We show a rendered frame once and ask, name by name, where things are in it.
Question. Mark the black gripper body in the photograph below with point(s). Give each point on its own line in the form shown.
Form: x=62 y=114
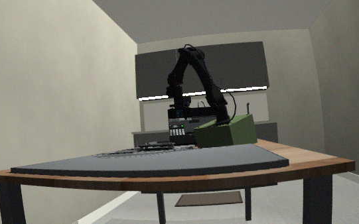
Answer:
x=178 y=102

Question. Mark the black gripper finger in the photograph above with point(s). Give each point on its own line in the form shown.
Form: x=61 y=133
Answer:
x=186 y=113
x=174 y=111

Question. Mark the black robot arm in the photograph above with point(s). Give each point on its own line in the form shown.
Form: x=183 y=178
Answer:
x=214 y=96

